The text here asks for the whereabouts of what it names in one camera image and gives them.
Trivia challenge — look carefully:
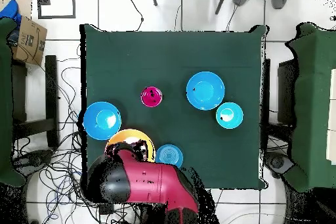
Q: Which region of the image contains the red plastic cup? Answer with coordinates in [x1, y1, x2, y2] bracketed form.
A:
[140, 86, 163, 108]

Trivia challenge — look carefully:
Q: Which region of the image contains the large blue plastic bowl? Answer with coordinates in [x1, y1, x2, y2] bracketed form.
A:
[83, 101, 122, 141]
[186, 71, 226, 111]

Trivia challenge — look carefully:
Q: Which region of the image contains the small blue flat-bottomed bowl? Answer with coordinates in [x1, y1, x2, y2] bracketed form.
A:
[155, 144, 184, 169]

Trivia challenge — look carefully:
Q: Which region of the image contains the large yellow plastic bowl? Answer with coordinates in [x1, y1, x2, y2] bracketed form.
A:
[104, 128, 156, 163]

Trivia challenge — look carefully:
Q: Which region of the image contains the dark green tablecloth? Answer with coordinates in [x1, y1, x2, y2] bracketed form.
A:
[79, 23, 268, 190]

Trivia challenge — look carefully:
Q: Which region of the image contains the small teal plastic bowl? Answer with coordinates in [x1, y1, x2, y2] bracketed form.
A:
[215, 102, 244, 129]

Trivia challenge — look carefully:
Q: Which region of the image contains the green cloth on side table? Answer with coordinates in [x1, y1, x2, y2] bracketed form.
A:
[0, 17, 26, 188]
[284, 22, 336, 193]

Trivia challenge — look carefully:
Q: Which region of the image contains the printed cardboard box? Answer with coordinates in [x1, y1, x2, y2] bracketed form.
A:
[11, 15, 49, 66]

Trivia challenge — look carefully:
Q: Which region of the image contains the plain cardboard box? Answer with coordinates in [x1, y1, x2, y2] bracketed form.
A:
[0, 0, 33, 20]

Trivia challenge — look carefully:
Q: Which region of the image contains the blue bag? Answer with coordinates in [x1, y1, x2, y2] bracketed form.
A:
[0, 0, 22, 26]

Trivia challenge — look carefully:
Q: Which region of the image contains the tangle of floor cables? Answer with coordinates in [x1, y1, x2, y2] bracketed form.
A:
[12, 42, 137, 224]

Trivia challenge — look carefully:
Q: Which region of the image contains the black floor cable with knot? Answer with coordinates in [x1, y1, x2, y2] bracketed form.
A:
[127, 0, 144, 32]

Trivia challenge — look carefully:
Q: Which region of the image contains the black stool frame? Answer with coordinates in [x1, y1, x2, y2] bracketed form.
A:
[11, 55, 60, 148]

